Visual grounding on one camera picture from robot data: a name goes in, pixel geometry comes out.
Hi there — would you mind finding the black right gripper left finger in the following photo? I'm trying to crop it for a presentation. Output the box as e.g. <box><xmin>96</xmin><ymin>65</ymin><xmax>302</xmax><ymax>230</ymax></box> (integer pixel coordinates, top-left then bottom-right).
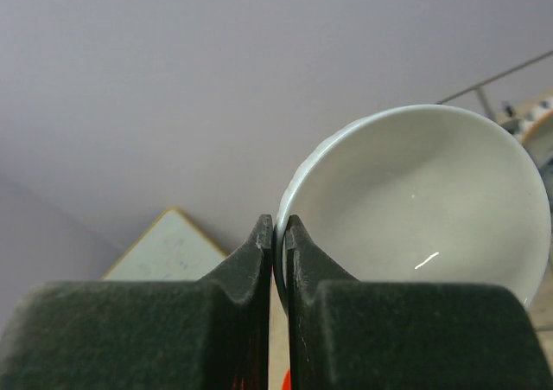
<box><xmin>1</xmin><ymin>214</ymin><xmax>273</xmax><ymax>389</ymax></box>

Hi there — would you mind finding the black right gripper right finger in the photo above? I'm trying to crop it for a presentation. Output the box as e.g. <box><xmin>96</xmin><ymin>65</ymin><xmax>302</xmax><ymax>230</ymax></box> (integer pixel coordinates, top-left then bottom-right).
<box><xmin>285</xmin><ymin>216</ymin><xmax>552</xmax><ymax>389</ymax></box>

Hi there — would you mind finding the blue patterned bowl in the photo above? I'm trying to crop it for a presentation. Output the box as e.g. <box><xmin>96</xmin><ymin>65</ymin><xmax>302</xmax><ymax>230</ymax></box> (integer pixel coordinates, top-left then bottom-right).
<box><xmin>534</xmin><ymin>147</ymin><xmax>553</xmax><ymax>207</ymax></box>

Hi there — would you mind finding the white orange rimmed striped bowl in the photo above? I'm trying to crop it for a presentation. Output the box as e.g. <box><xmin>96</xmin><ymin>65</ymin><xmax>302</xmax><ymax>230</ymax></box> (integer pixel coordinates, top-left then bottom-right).
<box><xmin>500</xmin><ymin>97</ymin><xmax>552</xmax><ymax>144</ymax></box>

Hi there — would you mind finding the yellow framed whiteboard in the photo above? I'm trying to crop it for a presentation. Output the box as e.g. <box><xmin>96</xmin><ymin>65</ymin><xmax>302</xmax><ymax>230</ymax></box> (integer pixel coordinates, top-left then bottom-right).
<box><xmin>102</xmin><ymin>207</ymin><xmax>227</xmax><ymax>281</ymax></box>

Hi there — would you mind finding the grey wire dish rack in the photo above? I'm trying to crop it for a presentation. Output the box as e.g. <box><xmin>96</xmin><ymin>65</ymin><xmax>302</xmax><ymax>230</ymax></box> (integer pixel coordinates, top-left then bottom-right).
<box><xmin>438</xmin><ymin>50</ymin><xmax>552</xmax><ymax>122</ymax></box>

